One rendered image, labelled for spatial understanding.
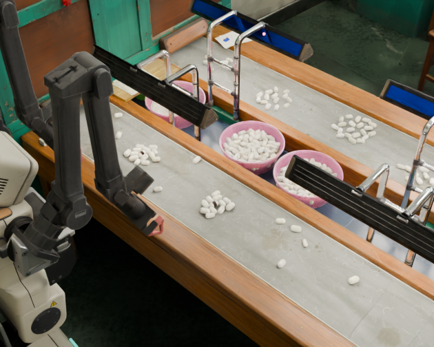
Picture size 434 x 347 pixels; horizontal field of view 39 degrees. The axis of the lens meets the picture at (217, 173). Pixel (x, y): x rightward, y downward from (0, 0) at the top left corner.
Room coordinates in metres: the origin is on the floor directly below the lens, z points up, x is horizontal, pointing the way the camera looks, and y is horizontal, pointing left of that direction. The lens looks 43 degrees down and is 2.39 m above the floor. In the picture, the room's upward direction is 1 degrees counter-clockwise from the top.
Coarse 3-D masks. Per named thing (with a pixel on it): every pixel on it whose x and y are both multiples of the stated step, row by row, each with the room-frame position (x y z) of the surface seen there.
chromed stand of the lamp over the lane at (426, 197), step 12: (384, 168) 1.37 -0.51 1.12; (372, 180) 1.32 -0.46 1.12; (384, 180) 1.39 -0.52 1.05; (432, 192) 1.27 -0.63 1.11; (420, 204) 1.22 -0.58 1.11; (432, 204) 1.28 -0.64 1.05; (408, 216) 1.17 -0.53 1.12; (420, 216) 1.29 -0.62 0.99; (372, 240) 1.39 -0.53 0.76; (408, 252) 1.29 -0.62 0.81; (408, 264) 1.28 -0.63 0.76
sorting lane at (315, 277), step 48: (144, 144) 1.94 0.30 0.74; (144, 192) 1.66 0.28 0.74; (192, 192) 1.66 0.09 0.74; (240, 192) 1.65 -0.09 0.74; (240, 240) 1.41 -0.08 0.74; (288, 240) 1.41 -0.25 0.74; (288, 288) 1.21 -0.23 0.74; (336, 288) 1.20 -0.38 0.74; (384, 288) 1.20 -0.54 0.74; (384, 336) 1.03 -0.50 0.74; (432, 336) 1.03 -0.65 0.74
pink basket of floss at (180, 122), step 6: (180, 84) 2.34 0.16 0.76; (186, 84) 2.33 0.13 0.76; (192, 84) 2.32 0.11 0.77; (192, 90) 2.31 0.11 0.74; (204, 96) 2.23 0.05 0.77; (150, 102) 2.24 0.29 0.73; (204, 102) 2.18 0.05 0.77; (150, 108) 2.20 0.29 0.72; (156, 114) 2.10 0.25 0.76; (168, 120) 2.10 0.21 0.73; (174, 120) 2.09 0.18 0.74; (180, 120) 2.10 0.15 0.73; (186, 120) 2.11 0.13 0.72; (180, 126) 2.11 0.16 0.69; (186, 126) 2.12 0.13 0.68
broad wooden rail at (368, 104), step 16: (224, 32) 2.77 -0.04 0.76; (240, 48) 2.62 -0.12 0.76; (256, 48) 2.62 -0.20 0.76; (272, 64) 2.48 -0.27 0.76; (288, 64) 2.48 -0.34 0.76; (304, 64) 2.48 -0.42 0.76; (304, 80) 2.35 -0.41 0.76; (320, 80) 2.34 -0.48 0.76; (336, 80) 2.34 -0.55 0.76; (336, 96) 2.22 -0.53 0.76; (352, 96) 2.22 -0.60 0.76; (368, 96) 2.21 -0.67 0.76; (368, 112) 2.11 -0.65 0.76; (384, 112) 2.10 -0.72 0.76; (400, 112) 2.10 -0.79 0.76; (400, 128) 2.00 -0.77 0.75; (416, 128) 1.99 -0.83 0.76; (432, 128) 1.99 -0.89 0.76; (432, 144) 1.90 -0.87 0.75
